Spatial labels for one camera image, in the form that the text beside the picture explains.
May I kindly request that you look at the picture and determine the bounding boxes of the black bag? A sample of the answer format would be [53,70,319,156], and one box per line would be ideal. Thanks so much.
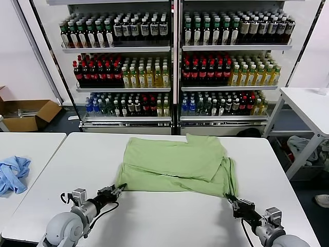
[235,127,262,138]

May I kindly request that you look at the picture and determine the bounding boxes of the crumpled light blue cloth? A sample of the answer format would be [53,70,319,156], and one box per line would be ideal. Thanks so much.
[0,155,32,198]

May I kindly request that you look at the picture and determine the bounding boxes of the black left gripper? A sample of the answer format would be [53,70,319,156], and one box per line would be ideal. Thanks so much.
[88,183,127,209]

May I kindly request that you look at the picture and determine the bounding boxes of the dark bottle green cap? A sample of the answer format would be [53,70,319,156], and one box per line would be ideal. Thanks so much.
[78,22,87,49]
[230,17,240,46]
[221,17,231,46]
[202,17,212,46]
[86,21,96,48]
[60,23,69,49]
[104,20,114,48]
[192,17,202,46]
[211,17,221,46]
[68,22,78,49]
[95,21,105,48]
[183,17,193,46]

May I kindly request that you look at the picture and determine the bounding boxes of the glass cooler door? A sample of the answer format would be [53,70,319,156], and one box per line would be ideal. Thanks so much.
[11,0,83,127]
[284,0,329,90]

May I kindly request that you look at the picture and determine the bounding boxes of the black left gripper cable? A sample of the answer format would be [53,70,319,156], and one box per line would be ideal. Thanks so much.
[84,201,120,239]

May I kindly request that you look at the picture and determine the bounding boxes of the white shoe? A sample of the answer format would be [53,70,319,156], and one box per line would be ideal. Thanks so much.
[314,194,329,208]

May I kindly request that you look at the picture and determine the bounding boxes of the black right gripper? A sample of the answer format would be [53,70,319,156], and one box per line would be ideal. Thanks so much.
[226,194,261,225]

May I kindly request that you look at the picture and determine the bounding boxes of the white beverage display shelf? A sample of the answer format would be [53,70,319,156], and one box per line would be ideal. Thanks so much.
[177,0,306,137]
[45,0,178,136]

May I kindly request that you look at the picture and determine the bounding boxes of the green polo shirt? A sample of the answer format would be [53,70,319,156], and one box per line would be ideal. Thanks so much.
[114,133,240,198]

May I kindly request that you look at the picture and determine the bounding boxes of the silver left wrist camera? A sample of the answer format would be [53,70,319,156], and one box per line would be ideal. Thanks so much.
[71,188,87,207]

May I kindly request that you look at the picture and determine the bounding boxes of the open cardboard box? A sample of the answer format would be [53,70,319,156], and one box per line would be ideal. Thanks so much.
[0,85,63,133]

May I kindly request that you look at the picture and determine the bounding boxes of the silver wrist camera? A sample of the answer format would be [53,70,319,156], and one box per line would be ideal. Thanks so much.
[71,188,87,207]
[264,206,283,227]

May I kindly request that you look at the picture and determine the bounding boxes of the cola bottle red cap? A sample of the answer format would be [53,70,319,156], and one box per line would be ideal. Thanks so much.
[98,62,107,87]
[73,61,83,87]
[190,60,199,86]
[206,60,215,86]
[81,62,90,87]
[114,61,123,87]
[181,60,191,86]
[198,60,207,86]
[214,60,224,86]
[222,60,231,86]
[106,62,115,87]
[89,62,99,87]

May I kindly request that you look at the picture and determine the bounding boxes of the white metal frame table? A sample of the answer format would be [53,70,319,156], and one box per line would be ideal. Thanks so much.
[261,86,329,181]

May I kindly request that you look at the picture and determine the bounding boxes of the pale crumpled garment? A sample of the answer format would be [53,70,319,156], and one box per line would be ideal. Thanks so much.
[318,140,329,173]

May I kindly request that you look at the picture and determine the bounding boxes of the silver metal parts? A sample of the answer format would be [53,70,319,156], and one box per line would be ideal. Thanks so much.
[3,109,39,119]

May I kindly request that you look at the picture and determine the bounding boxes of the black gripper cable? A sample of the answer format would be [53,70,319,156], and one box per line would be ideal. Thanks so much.
[240,218,255,247]
[84,201,120,239]

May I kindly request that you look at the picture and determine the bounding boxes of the dark tea bottle blue label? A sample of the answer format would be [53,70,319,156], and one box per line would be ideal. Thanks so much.
[113,19,122,42]
[140,17,150,41]
[285,15,296,43]
[121,19,131,42]
[276,16,286,43]
[267,16,277,43]
[150,17,159,41]
[258,16,268,43]
[130,18,139,42]
[158,16,168,41]

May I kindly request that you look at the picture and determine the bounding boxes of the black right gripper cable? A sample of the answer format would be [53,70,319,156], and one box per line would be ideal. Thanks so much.
[240,218,255,247]

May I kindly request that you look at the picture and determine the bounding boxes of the dark bottle beige label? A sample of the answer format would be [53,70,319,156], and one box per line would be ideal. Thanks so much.
[240,16,250,44]
[249,16,259,44]

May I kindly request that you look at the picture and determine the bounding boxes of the grey crumpled garment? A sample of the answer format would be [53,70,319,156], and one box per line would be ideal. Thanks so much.
[286,135,319,163]

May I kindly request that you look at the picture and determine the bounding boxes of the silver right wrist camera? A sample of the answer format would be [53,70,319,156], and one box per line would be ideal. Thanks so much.
[264,206,283,227]

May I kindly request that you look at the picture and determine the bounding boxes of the dark plastic storage bin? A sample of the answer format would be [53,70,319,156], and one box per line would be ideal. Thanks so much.
[272,135,329,182]

